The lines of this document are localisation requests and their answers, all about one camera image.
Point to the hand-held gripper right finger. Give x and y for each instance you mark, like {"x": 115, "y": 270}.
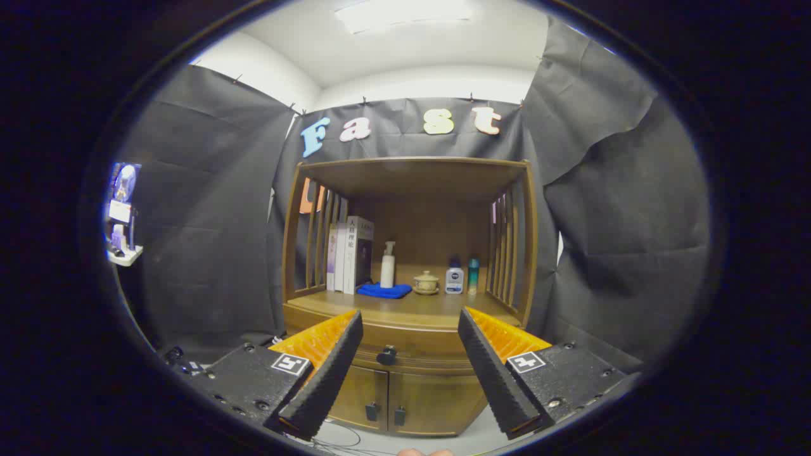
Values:
{"x": 491, "y": 380}

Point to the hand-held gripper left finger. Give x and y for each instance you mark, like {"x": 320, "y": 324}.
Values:
{"x": 329, "y": 380}

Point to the black drawer knob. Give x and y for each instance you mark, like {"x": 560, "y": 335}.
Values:
{"x": 386, "y": 354}

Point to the wooden drawer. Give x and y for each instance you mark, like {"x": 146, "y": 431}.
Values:
{"x": 412, "y": 342}

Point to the wooden cabinet door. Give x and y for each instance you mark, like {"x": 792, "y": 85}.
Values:
{"x": 358, "y": 392}
{"x": 437, "y": 399}

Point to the wooden countertop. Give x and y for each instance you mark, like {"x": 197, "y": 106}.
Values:
{"x": 431, "y": 307}

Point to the wooden cabinet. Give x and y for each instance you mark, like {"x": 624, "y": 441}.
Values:
{"x": 418, "y": 183}

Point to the white shelf with items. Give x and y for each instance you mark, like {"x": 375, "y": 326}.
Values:
{"x": 123, "y": 254}

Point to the blue cloth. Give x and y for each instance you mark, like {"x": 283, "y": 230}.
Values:
{"x": 383, "y": 291}

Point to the teal bottle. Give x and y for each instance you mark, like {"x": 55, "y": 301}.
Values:
{"x": 473, "y": 275}

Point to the white blue lotion bottle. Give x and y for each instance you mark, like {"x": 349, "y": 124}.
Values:
{"x": 454, "y": 280}

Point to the beige lidded teacup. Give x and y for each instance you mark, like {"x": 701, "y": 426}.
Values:
{"x": 426, "y": 283}

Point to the purple book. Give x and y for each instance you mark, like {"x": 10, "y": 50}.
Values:
{"x": 331, "y": 259}

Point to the white book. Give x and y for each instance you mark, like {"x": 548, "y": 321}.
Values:
{"x": 341, "y": 259}

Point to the white pump bottle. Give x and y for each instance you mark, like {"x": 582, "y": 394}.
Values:
{"x": 388, "y": 269}

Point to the grey black book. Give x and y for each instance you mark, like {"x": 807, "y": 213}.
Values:
{"x": 358, "y": 253}

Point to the ceiling light panel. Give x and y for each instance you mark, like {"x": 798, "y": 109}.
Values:
{"x": 405, "y": 14}

